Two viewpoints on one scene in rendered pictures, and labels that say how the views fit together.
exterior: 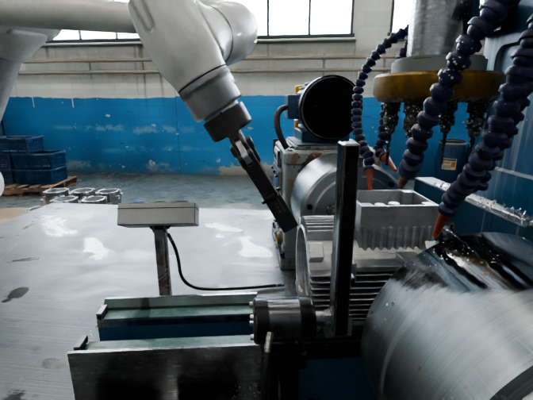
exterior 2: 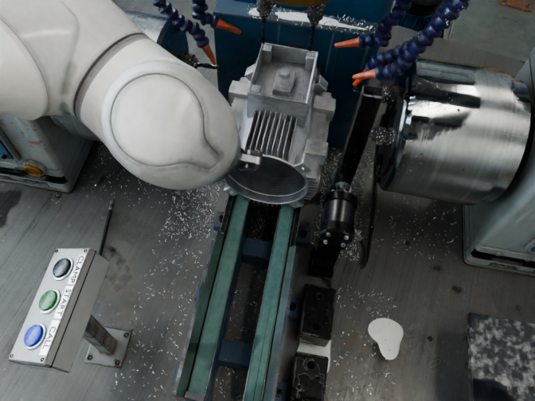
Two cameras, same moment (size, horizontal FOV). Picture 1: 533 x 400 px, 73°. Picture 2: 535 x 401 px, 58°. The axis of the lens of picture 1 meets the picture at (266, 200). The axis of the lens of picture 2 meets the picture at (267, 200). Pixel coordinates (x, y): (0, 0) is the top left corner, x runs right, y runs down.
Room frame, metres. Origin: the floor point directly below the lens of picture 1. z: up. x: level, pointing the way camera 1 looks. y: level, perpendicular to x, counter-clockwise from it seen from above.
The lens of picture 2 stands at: (0.47, 0.39, 1.75)
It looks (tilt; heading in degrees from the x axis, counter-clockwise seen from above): 60 degrees down; 280
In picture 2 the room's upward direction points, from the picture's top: 5 degrees clockwise
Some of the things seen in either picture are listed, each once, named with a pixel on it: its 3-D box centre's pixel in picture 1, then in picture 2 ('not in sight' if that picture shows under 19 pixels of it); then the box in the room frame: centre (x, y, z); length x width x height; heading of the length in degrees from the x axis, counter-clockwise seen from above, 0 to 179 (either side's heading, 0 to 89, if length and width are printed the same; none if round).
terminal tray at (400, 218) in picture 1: (386, 217); (282, 86); (0.57, -0.20, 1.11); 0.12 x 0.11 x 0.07; 93
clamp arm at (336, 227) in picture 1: (341, 243); (354, 146); (0.42, -0.10, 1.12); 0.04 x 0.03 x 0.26; 94
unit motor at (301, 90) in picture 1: (308, 144); not in sight; (1.20, -0.14, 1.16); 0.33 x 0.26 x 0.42; 4
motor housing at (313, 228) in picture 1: (358, 270); (275, 137); (0.56, -0.16, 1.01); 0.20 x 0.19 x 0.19; 93
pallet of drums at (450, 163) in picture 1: (483, 168); not in sight; (5.01, -3.07, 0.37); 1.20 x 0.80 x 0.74; 78
